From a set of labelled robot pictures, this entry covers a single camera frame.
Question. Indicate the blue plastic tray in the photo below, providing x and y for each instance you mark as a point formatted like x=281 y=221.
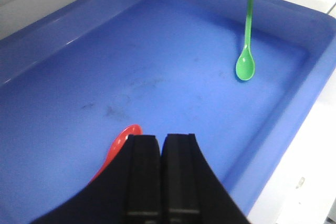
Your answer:
x=72 y=81

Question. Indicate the green plastic spoon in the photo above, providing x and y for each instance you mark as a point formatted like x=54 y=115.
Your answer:
x=245 y=65

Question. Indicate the red plastic spoon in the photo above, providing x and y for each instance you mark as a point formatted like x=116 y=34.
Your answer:
x=117 y=145

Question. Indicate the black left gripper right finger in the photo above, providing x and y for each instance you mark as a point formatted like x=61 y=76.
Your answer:
x=191 y=192

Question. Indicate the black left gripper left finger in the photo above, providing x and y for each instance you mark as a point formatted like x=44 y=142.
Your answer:
x=127 y=191

